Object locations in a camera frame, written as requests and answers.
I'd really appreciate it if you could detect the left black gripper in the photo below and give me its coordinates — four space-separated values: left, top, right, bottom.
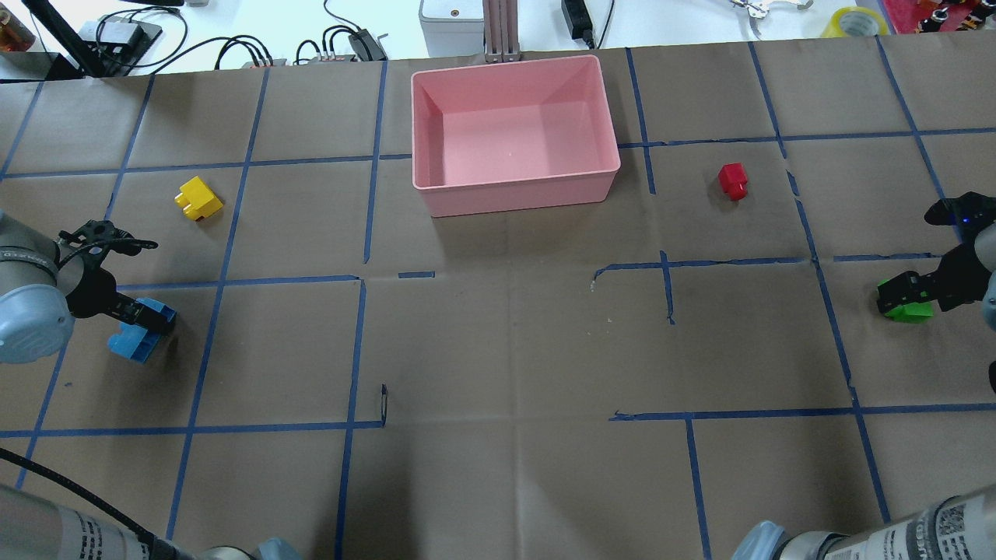
56 220 177 334

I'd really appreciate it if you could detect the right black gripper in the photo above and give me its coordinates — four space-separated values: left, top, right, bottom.
876 192 995 315

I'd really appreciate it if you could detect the green two-stud block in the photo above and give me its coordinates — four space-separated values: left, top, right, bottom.
875 276 935 324

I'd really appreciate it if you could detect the blue three-stud block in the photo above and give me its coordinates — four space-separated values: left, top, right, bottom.
107 297 177 364

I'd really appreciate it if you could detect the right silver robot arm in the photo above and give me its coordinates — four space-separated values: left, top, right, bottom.
734 191 995 559

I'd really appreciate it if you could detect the pink plastic box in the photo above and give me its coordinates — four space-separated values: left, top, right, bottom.
410 54 620 219

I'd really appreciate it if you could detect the white square box device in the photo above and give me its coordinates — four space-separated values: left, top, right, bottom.
419 1 485 58

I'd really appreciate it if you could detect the yellow two-stud block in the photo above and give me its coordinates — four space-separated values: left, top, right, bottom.
174 175 224 221

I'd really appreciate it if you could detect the red small block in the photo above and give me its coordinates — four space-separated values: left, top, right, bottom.
717 163 749 201

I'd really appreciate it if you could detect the brown paper table cover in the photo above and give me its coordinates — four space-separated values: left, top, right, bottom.
2 31 994 559

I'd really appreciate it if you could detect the black usb hub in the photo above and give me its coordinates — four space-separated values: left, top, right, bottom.
79 16 163 61

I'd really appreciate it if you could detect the yellow tape roll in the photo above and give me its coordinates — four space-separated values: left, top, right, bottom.
819 5 889 38

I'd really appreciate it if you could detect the black power adapter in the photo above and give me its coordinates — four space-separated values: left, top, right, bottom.
559 0 594 47

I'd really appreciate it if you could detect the aluminium frame post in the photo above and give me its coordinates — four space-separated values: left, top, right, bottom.
482 0 521 64

